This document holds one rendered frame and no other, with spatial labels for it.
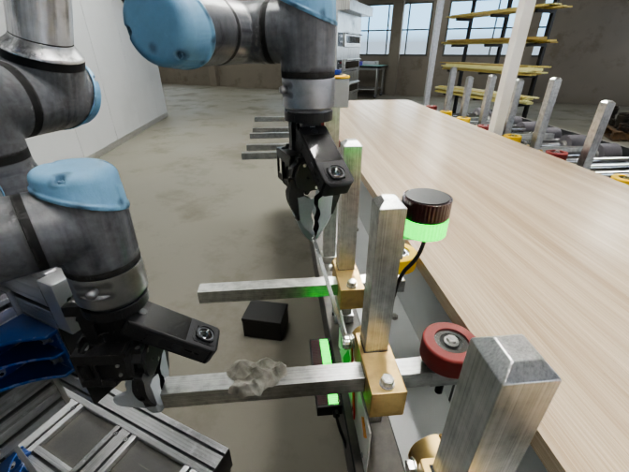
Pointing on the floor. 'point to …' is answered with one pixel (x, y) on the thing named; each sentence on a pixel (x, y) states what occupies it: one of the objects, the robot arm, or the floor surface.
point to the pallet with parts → (618, 128)
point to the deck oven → (350, 40)
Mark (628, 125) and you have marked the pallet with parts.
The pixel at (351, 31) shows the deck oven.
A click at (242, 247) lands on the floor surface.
